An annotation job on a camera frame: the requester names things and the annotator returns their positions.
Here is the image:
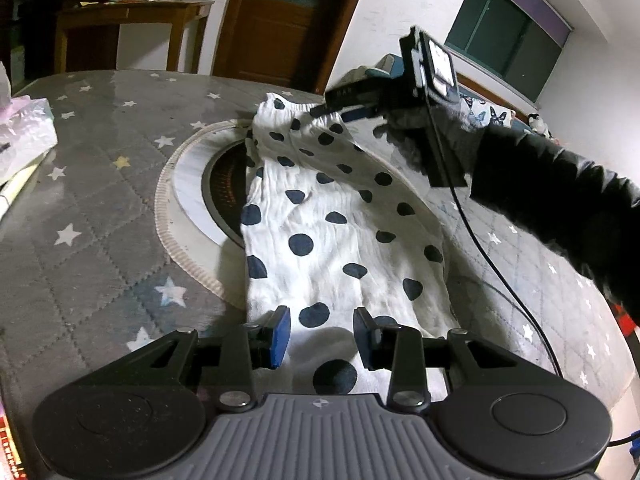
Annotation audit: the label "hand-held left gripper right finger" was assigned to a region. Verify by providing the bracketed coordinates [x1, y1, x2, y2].
[352, 307, 551, 413]

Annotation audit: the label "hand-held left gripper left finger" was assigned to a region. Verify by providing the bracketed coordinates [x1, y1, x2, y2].
[85, 305, 292, 413]

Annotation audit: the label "white navy polka dot pants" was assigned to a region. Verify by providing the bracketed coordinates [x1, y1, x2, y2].
[240, 92, 462, 402]

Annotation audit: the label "person's right forearm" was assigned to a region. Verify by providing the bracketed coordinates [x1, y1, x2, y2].
[469, 122, 640, 328]

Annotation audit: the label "person's right hand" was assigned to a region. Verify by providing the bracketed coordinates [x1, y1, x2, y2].
[372, 94, 484, 177]

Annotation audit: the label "blue sofa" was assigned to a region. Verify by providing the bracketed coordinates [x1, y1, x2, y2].
[370, 52, 556, 141]

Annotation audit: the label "butterfly print pillow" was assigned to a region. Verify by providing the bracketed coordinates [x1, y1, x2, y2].
[457, 87, 516, 128]

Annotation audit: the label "dark green window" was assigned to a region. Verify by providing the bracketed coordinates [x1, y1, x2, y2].
[444, 0, 573, 106]

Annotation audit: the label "brown wooden door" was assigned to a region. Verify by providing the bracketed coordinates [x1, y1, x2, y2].
[210, 0, 376, 95]

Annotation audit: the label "round table heater plate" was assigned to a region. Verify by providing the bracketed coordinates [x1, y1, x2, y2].
[155, 119, 444, 307]

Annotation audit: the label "wooden side table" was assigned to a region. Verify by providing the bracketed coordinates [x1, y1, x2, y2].
[54, 0, 216, 75]

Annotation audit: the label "grey star quilted tablecloth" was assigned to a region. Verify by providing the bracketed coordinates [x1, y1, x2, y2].
[0, 69, 640, 480]

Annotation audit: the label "small red object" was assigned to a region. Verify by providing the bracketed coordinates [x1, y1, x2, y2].
[617, 305, 637, 336]

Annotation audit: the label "red printed box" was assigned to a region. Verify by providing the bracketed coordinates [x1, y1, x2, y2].
[0, 405, 28, 480]

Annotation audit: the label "pink tissue pack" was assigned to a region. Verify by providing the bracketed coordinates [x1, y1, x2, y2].
[0, 60, 57, 186]

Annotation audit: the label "dark wooden cabinet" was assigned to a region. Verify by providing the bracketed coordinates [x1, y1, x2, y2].
[0, 0, 121, 93]

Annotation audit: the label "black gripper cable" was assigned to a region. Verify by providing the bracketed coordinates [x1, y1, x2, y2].
[427, 102, 563, 378]

